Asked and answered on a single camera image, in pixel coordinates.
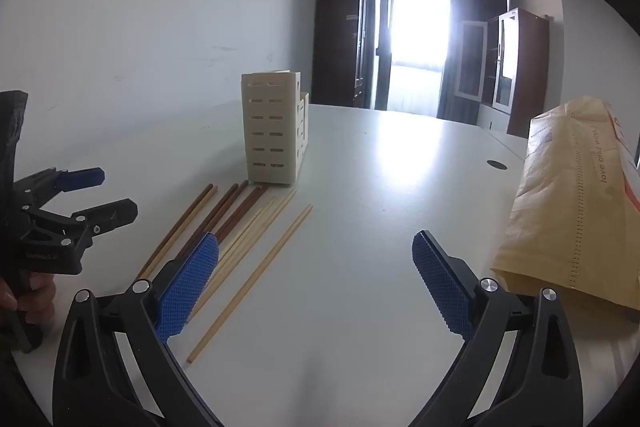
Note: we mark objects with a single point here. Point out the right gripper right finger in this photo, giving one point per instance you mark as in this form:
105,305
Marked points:
541,385

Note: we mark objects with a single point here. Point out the cream plastic utensil holder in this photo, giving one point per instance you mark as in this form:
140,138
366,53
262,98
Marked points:
276,126

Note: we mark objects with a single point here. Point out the balcony glass door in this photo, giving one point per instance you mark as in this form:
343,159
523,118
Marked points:
411,48

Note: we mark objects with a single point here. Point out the brown white glass-door cabinet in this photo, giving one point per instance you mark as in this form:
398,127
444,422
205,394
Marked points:
504,67

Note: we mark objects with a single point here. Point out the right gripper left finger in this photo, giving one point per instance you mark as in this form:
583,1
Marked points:
114,365

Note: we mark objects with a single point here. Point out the light bamboo chopstick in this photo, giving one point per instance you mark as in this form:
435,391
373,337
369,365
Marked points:
239,238
249,284
265,223
255,225

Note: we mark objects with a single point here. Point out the dark brown wooden chopstick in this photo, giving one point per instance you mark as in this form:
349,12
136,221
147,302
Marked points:
175,231

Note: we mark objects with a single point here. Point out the dark brown tall cabinet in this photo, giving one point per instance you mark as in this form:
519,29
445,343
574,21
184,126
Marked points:
341,63

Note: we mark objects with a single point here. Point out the table cable grommet hole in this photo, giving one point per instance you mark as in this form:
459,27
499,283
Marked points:
496,164

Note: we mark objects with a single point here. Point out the person's left hand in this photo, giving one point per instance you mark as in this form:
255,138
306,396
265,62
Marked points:
37,303

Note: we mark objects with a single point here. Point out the brown paper bag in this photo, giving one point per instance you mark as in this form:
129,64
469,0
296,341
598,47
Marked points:
574,223

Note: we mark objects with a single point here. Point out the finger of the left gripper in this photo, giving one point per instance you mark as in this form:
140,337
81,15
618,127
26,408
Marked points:
69,181
108,217

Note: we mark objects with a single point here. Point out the dark blue curtain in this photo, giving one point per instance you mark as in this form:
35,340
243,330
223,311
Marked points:
450,106

